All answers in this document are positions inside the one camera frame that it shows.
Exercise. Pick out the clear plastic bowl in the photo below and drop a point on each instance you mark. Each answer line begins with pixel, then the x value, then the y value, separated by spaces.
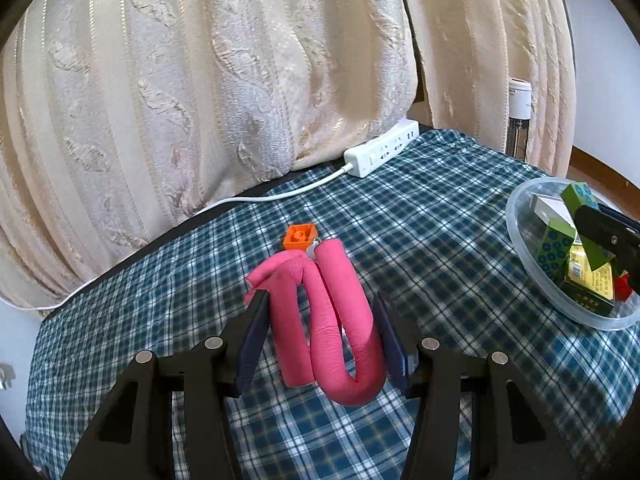
pixel 525 255

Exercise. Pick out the blue plaid tablecloth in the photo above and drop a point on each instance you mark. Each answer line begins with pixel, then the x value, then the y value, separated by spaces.
pixel 450 260

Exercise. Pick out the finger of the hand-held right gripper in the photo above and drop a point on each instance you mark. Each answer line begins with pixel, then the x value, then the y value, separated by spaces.
pixel 600 225

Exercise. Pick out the white tower heater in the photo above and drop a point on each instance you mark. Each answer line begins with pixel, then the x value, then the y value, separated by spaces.
pixel 519 110

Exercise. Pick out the pink foam tube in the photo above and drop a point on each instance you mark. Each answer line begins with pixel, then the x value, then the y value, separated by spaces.
pixel 345 310

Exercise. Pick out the white box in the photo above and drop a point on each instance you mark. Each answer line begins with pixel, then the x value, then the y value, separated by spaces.
pixel 547 205

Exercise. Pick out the red block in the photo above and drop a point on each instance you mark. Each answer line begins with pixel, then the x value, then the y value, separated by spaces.
pixel 622 286

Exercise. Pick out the orange block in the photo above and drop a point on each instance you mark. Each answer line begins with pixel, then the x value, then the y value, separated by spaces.
pixel 299 237

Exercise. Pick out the green dotted block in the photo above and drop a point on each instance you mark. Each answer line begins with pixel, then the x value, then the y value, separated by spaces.
pixel 580 195
pixel 555 250

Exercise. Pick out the white power strip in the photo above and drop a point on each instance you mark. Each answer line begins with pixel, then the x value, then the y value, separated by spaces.
pixel 380 150

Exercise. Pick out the cream patterned curtain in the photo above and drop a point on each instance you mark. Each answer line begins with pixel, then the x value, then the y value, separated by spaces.
pixel 200 85
pixel 475 50

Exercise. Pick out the green and yellow box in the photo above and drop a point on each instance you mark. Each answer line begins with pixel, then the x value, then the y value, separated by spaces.
pixel 590 287

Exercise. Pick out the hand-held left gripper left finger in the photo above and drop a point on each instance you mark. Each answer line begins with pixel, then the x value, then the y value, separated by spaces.
pixel 252 347

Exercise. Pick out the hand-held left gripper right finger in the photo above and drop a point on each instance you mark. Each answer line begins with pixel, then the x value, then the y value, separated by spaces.
pixel 392 350

